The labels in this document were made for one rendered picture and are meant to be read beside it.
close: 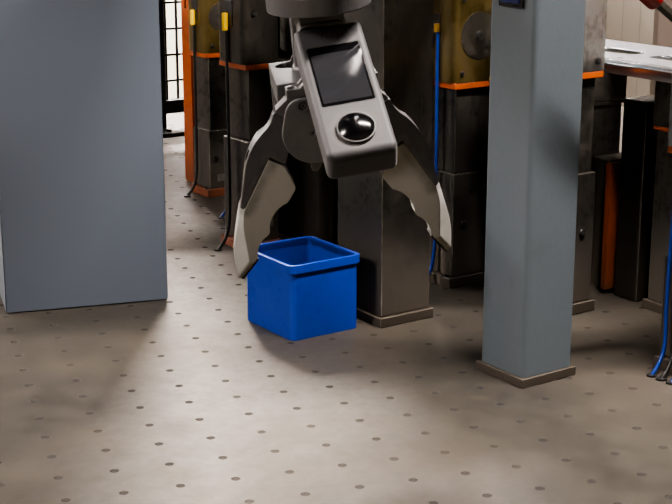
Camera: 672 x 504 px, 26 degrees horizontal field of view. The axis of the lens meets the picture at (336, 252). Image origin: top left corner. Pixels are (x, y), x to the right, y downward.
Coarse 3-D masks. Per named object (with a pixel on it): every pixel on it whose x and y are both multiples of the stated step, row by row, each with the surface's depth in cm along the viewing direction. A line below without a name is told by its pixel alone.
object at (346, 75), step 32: (320, 32) 97; (352, 32) 97; (320, 64) 95; (352, 64) 95; (320, 96) 94; (352, 96) 94; (320, 128) 92; (352, 128) 92; (384, 128) 92; (352, 160) 91; (384, 160) 92
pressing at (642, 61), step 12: (612, 48) 188; (624, 48) 187; (636, 48) 187; (648, 48) 187; (660, 48) 187; (612, 60) 173; (624, 60) 173; (636, 60) 176; (648, 60) 176; (660, 60) 176; (612, 72) 173; (624, 72) 171; (636, 72) 170; (648, 72) 168; (660, 72) 167
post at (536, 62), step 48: (528, 0) 143; (576, 0) 145; (528, 48) 144; (576, 48) 146; (528, 96) 145; (576, 96) 148; (528, 144) 146; (576, 144) 149; (528, 192) 147; (576, 192) 151; (528, 240) 148; (528, 288) 150; (528, 336) 151; (528, 384) 152
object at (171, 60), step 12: (168, 0) 540; (180, 0) 541; (168, 12) 541; (180, 12) 542; (168, 24) 542; (180, 24) 543; (168, 36) 543; (180, 36) 544; (168, 48) 544; (180, 48) 546; (168, 60) 545; (180, 60) 547; (168, 72) 546; (180, 72) 548; (168, 84) 548; (180, 84) 549; (168, 96) 549; (180, 96) 550
